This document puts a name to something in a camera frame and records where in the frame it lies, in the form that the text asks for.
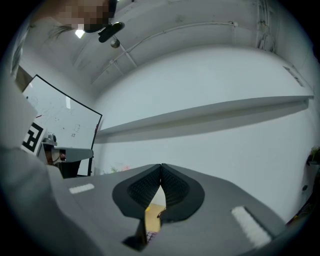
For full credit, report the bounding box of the black head-mounted camera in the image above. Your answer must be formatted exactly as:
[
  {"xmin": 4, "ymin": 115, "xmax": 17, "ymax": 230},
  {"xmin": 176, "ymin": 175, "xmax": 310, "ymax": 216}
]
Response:
[{"xmin": 97, "ymin": 21, "xmax": 126, "ymax": 44}]

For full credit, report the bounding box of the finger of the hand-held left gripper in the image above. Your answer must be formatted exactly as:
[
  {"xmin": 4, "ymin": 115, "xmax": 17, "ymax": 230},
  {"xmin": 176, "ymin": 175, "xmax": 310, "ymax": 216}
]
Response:
[{"xmin": 53, "ymin": 147, "xmax": 95, "ymax": 163}]

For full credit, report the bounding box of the white vase with flowers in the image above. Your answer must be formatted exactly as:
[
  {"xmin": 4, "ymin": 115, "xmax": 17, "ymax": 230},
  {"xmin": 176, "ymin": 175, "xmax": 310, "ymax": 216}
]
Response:
[{"xmin": 109, "ymin": 163, "xmax": 132, "ymax": 173}]

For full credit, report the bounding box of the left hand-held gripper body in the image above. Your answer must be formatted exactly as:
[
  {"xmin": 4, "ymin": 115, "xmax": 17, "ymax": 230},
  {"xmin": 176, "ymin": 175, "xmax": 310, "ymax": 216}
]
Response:
[{"xmin": 21, "ymin": 119, "xmax": 68, "ymax": 166}]

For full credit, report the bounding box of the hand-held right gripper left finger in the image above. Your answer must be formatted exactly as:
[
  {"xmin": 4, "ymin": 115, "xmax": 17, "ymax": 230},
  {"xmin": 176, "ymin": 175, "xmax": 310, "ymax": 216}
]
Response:
[{"xmin": 62, "ymin": 163, "xmax": 162, "ymax": 256}]

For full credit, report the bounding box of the green potted plant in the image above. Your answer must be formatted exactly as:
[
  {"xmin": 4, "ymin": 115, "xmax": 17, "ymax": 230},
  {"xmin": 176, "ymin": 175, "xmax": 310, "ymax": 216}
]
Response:
[{"xmin": 306, "ymin": 146, "xmax": 320, "ymax": 166}]

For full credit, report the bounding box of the whiteboard on black stand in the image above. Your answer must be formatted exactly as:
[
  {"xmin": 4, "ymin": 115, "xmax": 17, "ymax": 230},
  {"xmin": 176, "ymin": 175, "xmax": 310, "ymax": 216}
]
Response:
[{"xmin": 21, "ymin": 74, "xmax": 103, "ymax": 177}]

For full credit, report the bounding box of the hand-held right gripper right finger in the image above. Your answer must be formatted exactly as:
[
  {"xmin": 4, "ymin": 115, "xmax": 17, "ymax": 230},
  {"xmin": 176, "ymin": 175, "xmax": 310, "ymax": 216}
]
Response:
[{"xmin": 152, "ymin": 163, "xmax": 286, "ymax": 256}]

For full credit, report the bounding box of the small purple box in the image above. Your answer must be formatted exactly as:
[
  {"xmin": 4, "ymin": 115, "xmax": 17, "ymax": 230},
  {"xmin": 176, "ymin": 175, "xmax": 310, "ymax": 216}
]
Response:
[{"xmin": 146, "ymin": 230, "xmax": 159, "ymax": 245}]

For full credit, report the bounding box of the person's head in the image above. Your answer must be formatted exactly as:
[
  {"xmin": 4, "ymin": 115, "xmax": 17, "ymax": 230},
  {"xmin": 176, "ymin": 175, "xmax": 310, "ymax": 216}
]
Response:
[{"xmin": 58, "ymin": 0, "xmax": 118, "ymax": 33}]

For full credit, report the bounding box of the person's light grey shirt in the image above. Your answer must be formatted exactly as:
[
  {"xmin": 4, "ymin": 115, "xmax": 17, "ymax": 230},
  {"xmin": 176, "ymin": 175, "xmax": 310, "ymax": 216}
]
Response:
[{"xmin": 0, "ymin": 17, "xmax": 106, "ymax": 256}]

